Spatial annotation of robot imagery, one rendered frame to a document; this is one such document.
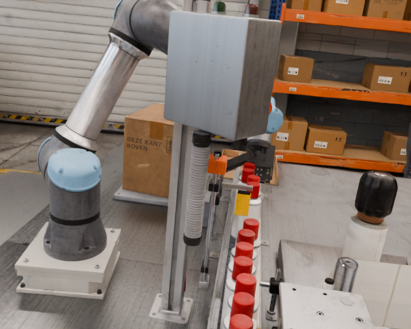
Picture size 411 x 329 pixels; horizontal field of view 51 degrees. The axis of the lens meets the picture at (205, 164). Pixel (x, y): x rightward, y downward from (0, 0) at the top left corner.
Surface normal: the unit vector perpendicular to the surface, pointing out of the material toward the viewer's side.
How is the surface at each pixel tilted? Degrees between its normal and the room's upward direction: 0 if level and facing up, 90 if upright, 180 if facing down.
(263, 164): 60
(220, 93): 90
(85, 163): 9
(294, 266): 0
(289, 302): 0
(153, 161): 90
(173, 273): 90
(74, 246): 75
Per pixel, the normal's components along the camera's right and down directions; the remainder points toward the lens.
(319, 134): -0.04, 0.32
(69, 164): 0.16, -0.87
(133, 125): -0.25, 0.29
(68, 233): 0.07, 0.07
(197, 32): -0.66, 0.18
